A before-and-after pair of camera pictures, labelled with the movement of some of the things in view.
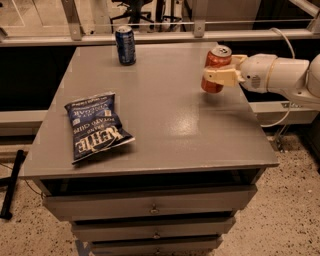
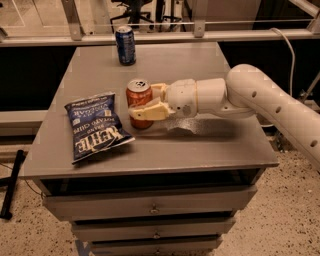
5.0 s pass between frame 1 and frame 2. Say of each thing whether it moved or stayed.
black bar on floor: stayed
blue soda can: stayed
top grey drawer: stayed
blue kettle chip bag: stayed
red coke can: moved
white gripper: moved
